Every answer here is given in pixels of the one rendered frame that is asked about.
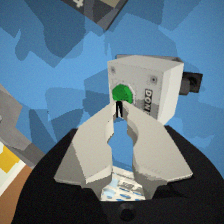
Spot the blue bench mat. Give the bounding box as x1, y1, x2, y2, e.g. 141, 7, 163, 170
0, 0, 224, 179

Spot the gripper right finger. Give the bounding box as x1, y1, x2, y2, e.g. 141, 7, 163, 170
119, 100, 224, 216

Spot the white tube rack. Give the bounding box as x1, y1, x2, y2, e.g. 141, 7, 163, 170
105, 166, 145, 201

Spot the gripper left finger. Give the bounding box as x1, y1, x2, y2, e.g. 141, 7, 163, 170
11, 100, 119, 224

